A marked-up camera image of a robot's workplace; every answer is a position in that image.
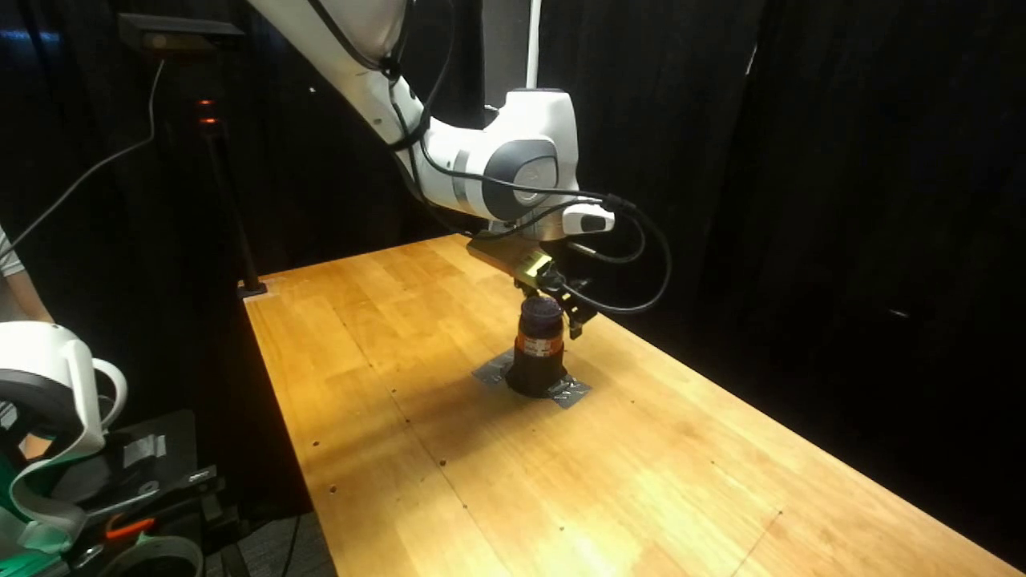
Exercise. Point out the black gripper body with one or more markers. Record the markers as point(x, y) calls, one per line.
point(523, 260)

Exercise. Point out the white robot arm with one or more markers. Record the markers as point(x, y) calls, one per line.
point(514, 132)

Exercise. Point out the white rounded robot base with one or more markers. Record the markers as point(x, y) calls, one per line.
point(50, 379)

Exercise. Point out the dark bottle with white cap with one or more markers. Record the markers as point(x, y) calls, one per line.
point(537, 357)

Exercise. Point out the white vertical pole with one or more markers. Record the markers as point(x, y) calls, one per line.
point(529, 43)

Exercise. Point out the black equipment case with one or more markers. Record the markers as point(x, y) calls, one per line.
point(178, 451)

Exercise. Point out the grey tape roll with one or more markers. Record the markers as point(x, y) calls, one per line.
point(116, 551)

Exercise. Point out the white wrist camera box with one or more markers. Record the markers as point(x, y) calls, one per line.
point(584, 218)

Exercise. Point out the black camera stand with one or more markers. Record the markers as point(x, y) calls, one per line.
point(226, 194)

